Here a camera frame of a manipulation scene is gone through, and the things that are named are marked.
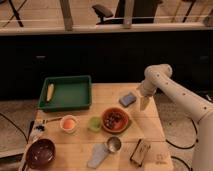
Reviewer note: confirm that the small metal cup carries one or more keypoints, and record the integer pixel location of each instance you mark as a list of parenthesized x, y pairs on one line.
[(113, 144)]

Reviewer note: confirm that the green plastic tray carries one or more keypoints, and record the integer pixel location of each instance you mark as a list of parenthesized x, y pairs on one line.
[(70, 93)]

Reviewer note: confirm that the white cup with orange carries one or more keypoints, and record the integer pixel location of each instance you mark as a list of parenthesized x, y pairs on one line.
[(68, 124)]

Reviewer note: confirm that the small green cup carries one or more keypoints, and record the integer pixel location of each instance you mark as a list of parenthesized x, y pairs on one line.
[(94, 124)]

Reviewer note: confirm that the blue sponge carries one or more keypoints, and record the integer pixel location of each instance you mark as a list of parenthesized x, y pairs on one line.
[(127, 99)]

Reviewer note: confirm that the brown rectangular box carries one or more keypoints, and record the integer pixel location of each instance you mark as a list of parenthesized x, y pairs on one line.
[(140, 151)]

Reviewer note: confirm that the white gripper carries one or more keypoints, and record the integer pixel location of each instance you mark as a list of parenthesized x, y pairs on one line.
[(146, 89)]

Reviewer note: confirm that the black office chair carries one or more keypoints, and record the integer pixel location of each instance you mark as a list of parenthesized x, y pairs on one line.
[(143, 12)]

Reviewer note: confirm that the dark purple bowl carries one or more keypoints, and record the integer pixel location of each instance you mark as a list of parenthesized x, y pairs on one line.
[(40, 154)]

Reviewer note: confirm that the yellow corn cob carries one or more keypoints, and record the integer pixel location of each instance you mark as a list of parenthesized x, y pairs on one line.
[(50, 91)]

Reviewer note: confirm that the grey cloth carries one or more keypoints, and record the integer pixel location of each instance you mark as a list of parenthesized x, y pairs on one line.
[(99, 154)]

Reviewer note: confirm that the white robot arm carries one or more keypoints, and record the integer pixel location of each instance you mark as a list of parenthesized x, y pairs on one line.
[(200, 110)]

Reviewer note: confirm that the terracotta bowl with berries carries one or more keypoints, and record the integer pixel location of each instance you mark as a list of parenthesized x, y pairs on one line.
[(114, 120)]

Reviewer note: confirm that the black and white brush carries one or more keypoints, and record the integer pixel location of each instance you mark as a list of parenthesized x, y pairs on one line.
[(37, 132)]

